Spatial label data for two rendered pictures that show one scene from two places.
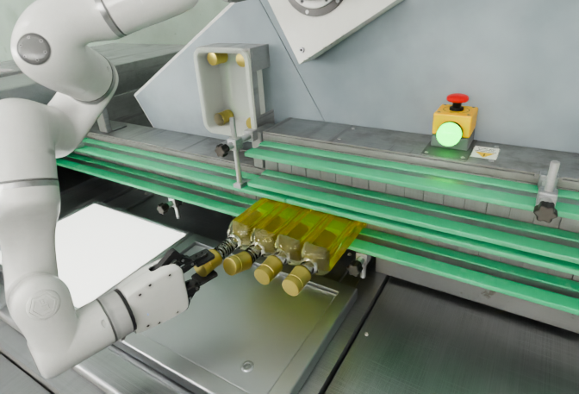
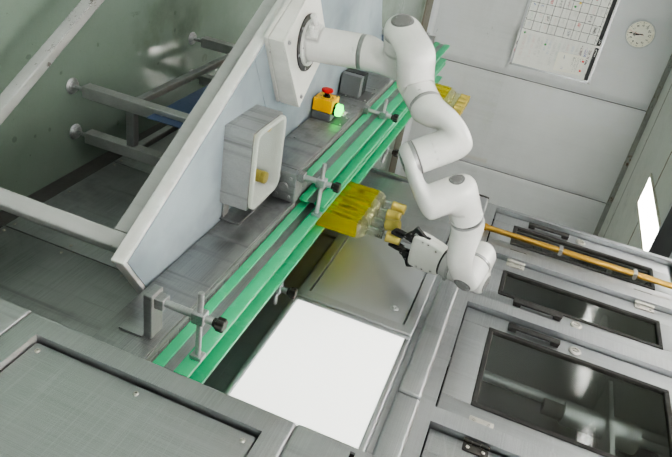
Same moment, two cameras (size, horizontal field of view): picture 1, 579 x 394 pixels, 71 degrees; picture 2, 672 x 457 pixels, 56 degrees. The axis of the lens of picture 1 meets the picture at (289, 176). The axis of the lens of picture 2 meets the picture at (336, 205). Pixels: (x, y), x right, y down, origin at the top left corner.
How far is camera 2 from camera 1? 210 cm
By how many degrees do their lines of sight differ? 91
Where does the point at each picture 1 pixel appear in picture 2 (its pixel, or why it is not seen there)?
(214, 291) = (366, 275)
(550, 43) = not seen: hidden behind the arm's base
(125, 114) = not seen: outside the picture
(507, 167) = (356, 112)
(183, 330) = (404, 284)
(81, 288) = (383, 347)
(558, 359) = (372, 181)
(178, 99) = (182, 216)
